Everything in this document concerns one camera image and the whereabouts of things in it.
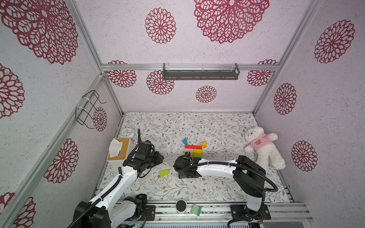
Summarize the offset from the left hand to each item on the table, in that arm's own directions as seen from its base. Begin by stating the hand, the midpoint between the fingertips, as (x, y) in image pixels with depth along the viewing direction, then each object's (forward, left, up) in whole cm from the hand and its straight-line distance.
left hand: (163, 158), depth 84 cm
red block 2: (+13, -23, -10) cm, 29 cm away
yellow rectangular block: (+10, -22, -10) cm, 26 cm away
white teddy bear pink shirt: (+10, -63, -2) cm, 63 cm away
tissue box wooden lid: (+13, +26, -3) cm, 30 cm away
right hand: (-5, -11, -9) cm, 15 cm away
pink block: (+10, -17, -9) cm, 22 cm away
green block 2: (-5, 0, -9) cm, 11 cm away
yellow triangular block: (+15, -27, -9) cm, 32 cm away
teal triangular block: (+18, -13, -9) cm, 24 cm away
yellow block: (+1, -17, +3) cm, 17 cm away
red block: (+14, -16, -10) cm, 24 cm away
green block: (+7, -21, -9) cm, 24 cm away
